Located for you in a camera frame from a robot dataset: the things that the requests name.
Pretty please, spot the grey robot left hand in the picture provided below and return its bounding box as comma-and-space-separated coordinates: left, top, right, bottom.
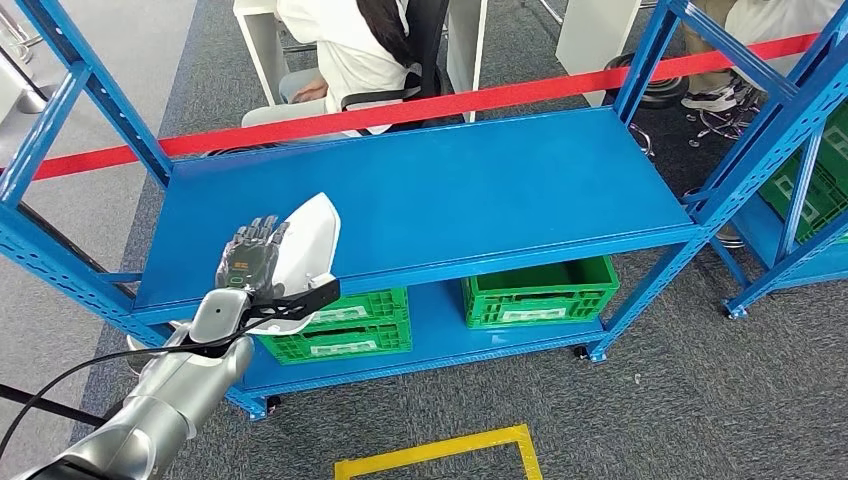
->
215, 215, 293, 299

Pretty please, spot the white plastic car part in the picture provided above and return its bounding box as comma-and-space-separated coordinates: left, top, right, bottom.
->
248, 192, 342, 336

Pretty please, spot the blue steel shelf rack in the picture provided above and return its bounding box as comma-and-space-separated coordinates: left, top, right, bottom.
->
0, 0, 848, 422
708, 99, 848, 321

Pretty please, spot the person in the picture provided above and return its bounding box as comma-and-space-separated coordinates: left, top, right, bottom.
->
240, 0, 425, 140
680, 0, 846, 114

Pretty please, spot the black pole stand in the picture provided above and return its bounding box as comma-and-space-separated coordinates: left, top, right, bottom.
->
0, 382, 107, 429

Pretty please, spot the yellow floor tape square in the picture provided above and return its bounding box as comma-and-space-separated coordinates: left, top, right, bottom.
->
333, 423, 545, 480

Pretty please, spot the red barrier belt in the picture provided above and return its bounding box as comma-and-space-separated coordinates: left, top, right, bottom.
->
29, 33, 819, 183

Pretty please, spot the green open plastic crate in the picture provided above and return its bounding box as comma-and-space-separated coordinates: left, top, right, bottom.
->
461, 255, 621, 331

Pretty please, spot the black round stool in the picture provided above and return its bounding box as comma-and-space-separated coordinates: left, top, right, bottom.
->
602, 52, 690, 111

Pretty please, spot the chrome chair base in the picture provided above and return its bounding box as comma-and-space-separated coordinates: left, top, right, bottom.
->
685, 86, 763, 148

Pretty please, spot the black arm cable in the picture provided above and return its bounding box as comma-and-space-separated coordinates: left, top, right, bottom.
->
0, 316, 280, 458

